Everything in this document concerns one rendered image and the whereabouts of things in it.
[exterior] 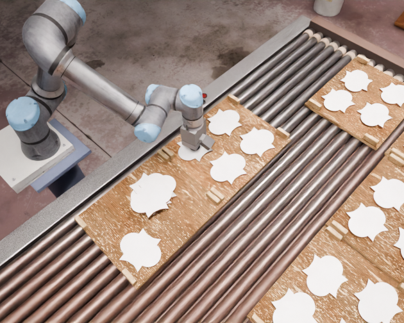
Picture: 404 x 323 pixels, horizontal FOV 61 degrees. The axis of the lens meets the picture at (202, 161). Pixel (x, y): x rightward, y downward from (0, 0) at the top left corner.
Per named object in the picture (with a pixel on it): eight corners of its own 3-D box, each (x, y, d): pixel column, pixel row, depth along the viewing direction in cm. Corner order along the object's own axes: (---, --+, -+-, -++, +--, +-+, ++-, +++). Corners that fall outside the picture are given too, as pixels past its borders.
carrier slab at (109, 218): (75, 220, 125) (73, 218, 124) (159, 152, 141) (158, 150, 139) (137, 290, 112) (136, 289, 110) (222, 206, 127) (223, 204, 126)
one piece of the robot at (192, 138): (206, 134, 119) (206, 160, 133) (218, 116, 123) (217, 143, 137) (176, 122, 122) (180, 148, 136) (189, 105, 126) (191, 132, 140)
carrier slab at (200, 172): (159, 152, 141) (159, 150, 139) (227, 98, 156) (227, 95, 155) (223, 206, 127) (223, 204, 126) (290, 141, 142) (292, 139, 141)
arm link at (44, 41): (8, 31, 88) (163, 137, 106) (31, 7, 94) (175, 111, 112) (1, 55, 96) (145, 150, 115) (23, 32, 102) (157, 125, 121)
